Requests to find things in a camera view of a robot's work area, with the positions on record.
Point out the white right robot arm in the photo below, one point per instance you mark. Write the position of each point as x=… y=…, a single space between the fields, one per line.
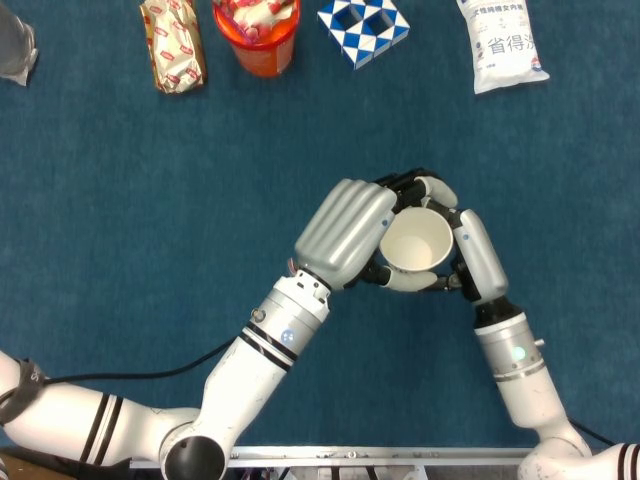
x=520 y=380

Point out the blue white snake puzzle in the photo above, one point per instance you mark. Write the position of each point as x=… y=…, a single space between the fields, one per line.
x=360 y=50

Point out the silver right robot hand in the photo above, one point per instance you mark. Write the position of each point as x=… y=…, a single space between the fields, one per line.
x=482 y=260

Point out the aluminium table rail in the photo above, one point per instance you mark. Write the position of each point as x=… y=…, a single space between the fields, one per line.
x=350 y=457

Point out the white detergent refill pouch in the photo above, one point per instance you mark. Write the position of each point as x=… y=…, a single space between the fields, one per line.
x=505 y=50

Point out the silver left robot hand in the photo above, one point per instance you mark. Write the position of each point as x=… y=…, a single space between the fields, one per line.
x=340 y=235

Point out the gold red snack packet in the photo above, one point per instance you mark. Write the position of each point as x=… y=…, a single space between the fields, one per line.
x=172 y=50

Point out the grey foil pouch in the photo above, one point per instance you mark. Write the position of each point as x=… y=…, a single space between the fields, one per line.
x=15 y=45

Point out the blue felt table mat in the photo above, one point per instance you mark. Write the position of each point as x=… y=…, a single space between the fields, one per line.
x=150 y=225

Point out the white paper cup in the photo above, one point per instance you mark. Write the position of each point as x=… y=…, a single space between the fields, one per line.
x=415 y=245

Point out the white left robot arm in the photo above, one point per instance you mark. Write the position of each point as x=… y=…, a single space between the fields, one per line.
x=270 y=350

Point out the orange plastic canister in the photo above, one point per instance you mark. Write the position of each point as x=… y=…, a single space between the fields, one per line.
x=265 y=57

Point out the pink red snack bag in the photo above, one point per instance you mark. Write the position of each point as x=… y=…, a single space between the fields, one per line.
x=250 y=20

